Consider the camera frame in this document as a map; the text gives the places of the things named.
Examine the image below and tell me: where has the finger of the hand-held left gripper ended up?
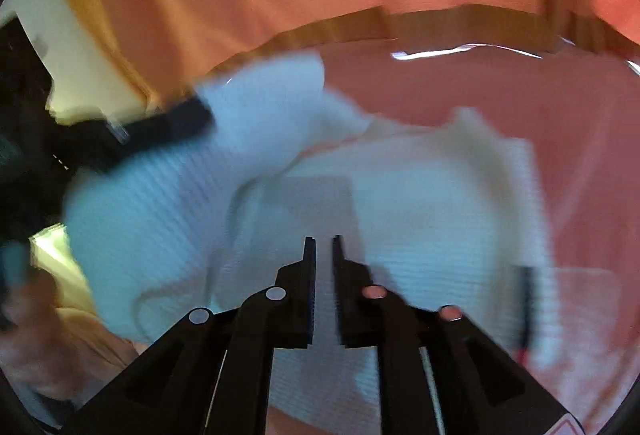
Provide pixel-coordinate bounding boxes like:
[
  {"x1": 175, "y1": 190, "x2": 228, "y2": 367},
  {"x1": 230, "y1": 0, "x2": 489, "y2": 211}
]
[{"x1": 107, "y1": 98, "x2": 213, "y2": 155}]

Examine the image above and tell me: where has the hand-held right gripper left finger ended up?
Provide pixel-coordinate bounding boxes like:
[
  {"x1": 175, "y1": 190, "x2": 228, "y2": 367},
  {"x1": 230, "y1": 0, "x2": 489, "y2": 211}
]
[{"x1": 60, "y1": 235, "x2": 318, "y2": 435}]

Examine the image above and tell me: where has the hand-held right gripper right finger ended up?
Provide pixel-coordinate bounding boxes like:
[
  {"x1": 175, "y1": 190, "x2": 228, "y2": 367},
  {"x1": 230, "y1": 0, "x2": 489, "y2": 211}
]
[{"x1": 332, "y1": 235, "x2": 586, "y2": 435}]

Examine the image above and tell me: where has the colour-block knit sweater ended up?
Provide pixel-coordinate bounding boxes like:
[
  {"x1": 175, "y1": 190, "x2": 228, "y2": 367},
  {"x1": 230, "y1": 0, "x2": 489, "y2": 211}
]
[{"x1": 62, "y1": 50, "x2": 618, "y2": 418}]

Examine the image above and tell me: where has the person's left forearm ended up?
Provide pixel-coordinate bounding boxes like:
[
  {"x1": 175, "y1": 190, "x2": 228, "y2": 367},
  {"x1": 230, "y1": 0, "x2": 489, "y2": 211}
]
[{"x1": 54, "y1": 305, "x2": 147, "y2": 408}]

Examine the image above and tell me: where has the person's left hand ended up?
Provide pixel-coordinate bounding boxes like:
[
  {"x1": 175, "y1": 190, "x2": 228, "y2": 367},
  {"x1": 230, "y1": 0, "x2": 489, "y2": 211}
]
[{"x1": 0, "y1": 265, "x2": 72, "y2": 402}]

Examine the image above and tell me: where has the pink bed sheet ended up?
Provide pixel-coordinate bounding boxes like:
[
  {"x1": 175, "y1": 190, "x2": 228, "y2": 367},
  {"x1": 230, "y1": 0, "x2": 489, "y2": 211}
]
[{"x1": 215, "y1": 35, "x2": 640, "y2": 435}]

